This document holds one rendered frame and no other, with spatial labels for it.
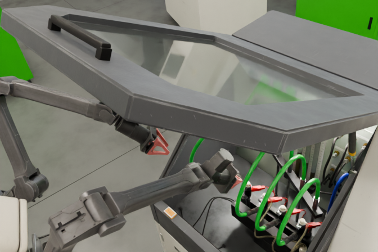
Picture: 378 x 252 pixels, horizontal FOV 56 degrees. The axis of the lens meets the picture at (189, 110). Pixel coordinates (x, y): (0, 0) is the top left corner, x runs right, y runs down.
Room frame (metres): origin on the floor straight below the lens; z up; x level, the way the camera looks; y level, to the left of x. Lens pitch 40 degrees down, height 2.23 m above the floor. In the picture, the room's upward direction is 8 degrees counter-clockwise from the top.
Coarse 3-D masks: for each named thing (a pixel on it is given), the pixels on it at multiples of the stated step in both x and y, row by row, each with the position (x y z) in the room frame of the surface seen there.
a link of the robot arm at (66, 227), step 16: (96, 192) 0.55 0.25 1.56; (64, 208) 0.50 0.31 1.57; (80, 208) 0.50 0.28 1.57; (96, 208) 0.51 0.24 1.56; (64, 224) 0.47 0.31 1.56; (80, 224) 0.47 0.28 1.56; (96, 224) 0.47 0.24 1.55; (48, 240) 0.47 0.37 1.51; (64, 240) 0.44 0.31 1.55; (80, 240) 0.45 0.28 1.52
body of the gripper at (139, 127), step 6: (138, 126) 0.91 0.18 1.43; (132, 132) 0.89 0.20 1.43; (138, 132) 0.89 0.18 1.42; (144, 132) 0.90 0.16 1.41; (150, 132) 0.90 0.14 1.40; (132, 138) 0.89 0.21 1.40; (138, 138) 0.88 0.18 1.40; (144, 138) 0.88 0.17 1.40; (150, 138) 0.87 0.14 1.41; (144, 144) 0.87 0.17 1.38; (144, 150) 0.86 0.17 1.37
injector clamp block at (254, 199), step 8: (256, 200) 0.86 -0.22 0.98; (232, 208) 0.85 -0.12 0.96; (240, 208) 0.84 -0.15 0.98; (248, 208) 0.83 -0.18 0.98; (248, 216) 0.79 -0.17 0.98; (272, 216) 0.78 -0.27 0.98; (248, 224) 0.79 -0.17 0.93; (256, 232) 0.76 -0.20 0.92; (264, 232) 0.73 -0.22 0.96; (272, 232) 0.71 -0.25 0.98; (288, 232) 0.71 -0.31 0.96; (256, 240) 0.75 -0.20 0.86; (264, 240) 0.72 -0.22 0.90; (272, 240) 0.70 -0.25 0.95; (304, 240) 0.66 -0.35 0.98; (264, 248) 0.72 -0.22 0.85; (280, 248) 0.67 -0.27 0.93; (288, 248) 0.64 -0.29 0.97
